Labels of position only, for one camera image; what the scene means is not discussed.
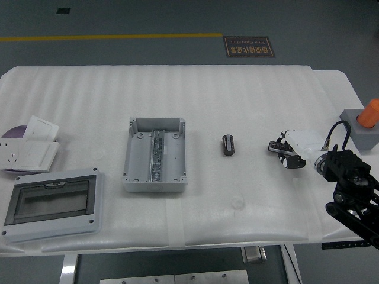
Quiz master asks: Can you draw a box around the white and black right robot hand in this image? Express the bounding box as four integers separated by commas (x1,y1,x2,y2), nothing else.
268,129,326,170

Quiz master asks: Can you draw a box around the black cylindrical battery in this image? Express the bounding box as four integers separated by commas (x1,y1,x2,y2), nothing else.
221,134,236,157

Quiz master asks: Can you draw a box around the grey open junction box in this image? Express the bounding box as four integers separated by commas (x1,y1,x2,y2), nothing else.
121,117,190,193

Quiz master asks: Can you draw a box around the grey block base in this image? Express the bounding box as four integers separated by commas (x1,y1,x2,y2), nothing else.
339,108,379,153

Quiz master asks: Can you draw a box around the orange cylinder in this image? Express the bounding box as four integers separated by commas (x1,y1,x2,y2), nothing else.
357,99,379,129

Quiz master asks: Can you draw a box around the floor sign with orange text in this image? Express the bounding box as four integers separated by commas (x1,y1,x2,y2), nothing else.
222,36,276,59

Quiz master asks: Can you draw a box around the black control panel strip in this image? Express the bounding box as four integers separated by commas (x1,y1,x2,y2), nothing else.
321,240,371,250

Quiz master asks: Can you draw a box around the white foam mat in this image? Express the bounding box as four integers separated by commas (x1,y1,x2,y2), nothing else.
0,64,365,254

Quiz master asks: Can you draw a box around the grey cover with transparent window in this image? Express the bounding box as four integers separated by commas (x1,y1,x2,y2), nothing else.
1,167,105,244

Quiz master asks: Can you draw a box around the white rectangular plate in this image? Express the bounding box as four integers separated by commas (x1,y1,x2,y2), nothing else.
23,115,60,141

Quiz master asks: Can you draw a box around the purple round disc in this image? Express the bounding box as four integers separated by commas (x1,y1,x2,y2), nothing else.
1,125,30,140

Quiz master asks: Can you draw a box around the white table frame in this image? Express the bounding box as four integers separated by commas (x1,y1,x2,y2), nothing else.
59,244,303,284

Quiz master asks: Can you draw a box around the metal bracket under table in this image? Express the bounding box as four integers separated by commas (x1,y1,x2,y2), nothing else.
241,246,268,263

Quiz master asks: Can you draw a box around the metal base plate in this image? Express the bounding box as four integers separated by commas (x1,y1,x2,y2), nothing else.
99,269,249,284

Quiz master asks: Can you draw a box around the white wall switch panel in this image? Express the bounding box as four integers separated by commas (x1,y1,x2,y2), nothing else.
17,141,60,173

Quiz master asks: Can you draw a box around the white wall socket panel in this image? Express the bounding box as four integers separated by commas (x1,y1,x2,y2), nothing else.
0,140,27,169

